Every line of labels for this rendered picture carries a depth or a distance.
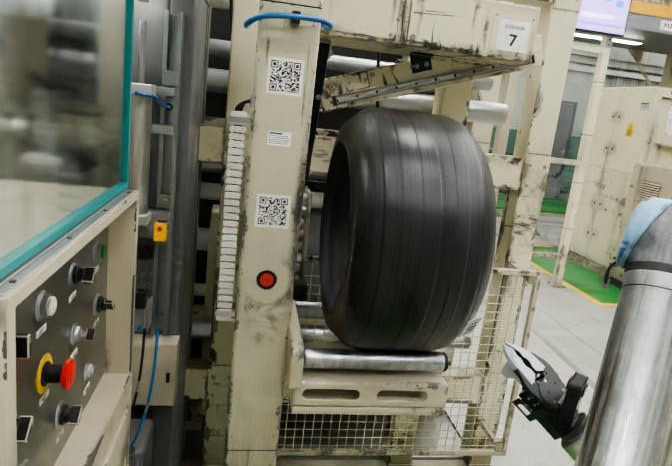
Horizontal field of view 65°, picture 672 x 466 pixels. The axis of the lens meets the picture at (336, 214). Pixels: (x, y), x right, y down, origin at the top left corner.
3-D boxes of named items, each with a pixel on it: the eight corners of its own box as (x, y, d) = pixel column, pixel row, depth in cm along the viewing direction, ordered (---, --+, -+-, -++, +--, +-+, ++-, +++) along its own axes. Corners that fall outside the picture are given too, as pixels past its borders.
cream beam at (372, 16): (314, 33, 134) (320, -28, 131) (305, 43, 158) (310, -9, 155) (533, 63, 144) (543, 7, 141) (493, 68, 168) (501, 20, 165)
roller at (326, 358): (300, 361, 115) (300, 343, 119) (297, 371, 119) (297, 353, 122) (450, 366, 121) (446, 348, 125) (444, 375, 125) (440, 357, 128)
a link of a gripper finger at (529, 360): (490, 352, 113) (522, 386, 111) (507, 341, 109) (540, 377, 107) (497, 344, 115) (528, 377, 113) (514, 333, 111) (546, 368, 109)
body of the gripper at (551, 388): (508, 399, 110) (551, 447, 107) (534, 386, 104) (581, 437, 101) (525, 378, 115) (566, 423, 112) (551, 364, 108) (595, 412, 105)
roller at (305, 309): (291, 315, 143) (292, 298, 145) (289, 318, 147) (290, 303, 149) (414, 320, 149) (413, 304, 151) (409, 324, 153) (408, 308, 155)
